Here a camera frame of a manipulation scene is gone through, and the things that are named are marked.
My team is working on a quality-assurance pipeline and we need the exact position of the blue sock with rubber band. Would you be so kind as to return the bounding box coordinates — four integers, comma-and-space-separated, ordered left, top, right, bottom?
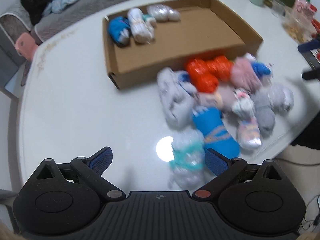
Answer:
193, 107, 240, 159

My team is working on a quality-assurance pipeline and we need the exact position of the teal white plastic bundle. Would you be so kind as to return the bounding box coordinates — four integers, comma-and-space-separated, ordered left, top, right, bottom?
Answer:
169, 128, 205, 190

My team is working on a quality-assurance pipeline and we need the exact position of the grey sock roll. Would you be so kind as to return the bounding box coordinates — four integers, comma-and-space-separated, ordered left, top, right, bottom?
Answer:
251, 91, 276, 137

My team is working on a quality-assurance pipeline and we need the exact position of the pink fluffy sock bundle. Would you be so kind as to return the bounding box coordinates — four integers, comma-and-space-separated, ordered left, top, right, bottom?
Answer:
230, 57, 262, 93

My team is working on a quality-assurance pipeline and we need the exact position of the white blue-trimmed sock bundle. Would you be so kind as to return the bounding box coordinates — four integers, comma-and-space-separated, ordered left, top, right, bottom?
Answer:
157, 68, 198, 130

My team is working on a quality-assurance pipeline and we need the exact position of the orange plastic bag bundle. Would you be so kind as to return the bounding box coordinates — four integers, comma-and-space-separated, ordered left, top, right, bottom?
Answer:
185, 59, 219, 93

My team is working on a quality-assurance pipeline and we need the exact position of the white pink patterned sock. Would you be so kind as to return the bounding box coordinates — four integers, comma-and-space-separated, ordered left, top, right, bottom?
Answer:
231, 88, 262, 151

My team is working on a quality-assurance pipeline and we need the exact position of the clear plastic cup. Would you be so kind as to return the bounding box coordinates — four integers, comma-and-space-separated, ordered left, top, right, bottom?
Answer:
271, 0, 285, 17

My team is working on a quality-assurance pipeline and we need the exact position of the mauve sock bundle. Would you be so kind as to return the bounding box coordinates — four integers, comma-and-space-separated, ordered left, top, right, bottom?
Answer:
198, 87, 236, 112

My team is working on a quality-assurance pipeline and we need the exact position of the brown cardboard box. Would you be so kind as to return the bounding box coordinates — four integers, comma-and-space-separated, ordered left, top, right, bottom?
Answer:
103, 0, 263, 89

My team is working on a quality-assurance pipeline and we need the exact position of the pink child chair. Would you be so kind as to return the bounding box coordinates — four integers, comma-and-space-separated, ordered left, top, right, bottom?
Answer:
15, 33, 39, 62

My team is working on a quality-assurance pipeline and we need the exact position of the blue sock bundle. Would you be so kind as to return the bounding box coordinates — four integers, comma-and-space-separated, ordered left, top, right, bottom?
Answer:
107, 16, 131, 47

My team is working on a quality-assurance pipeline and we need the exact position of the white sock roll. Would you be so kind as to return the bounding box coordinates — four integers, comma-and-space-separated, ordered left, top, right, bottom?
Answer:
127, 8, 154, 44

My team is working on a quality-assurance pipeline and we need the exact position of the clear plastic wrapped bundle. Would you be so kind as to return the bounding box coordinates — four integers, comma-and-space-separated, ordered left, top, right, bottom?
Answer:
147, 4, 181, 22

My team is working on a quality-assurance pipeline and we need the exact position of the grey sofa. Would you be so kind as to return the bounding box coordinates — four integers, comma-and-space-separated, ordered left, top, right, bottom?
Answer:
1, 0, 128, 44

